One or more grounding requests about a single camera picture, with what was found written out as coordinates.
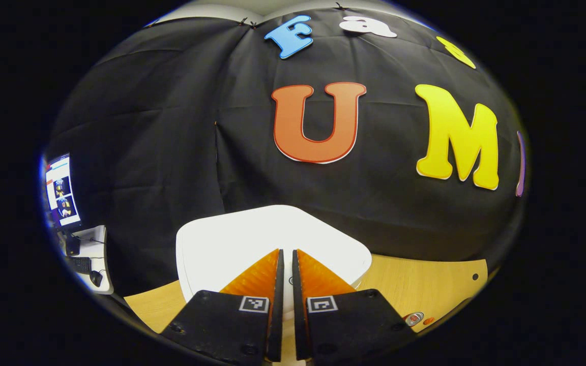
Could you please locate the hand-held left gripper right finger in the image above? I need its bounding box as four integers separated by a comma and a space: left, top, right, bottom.
292, 249, 418, 362

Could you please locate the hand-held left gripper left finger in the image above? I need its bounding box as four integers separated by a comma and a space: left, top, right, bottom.
160, 249, 285, 362

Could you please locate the white desktop garbage bin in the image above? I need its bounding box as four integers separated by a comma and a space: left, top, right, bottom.
175, 205, 373, 364

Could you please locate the wooden desktop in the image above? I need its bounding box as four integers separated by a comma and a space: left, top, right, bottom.
123, 253, 489, 336

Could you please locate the white side desk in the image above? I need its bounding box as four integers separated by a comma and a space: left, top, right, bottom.
67, 225, 114, 295

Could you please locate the black keyboard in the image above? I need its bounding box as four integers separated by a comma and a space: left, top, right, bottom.
68, 257, 93, 275

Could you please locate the black backdrop cloth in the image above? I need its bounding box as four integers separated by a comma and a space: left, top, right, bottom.
44, 8, 530, 298

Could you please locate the computer monitor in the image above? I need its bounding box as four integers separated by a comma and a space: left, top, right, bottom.
44, 154, 83, 229

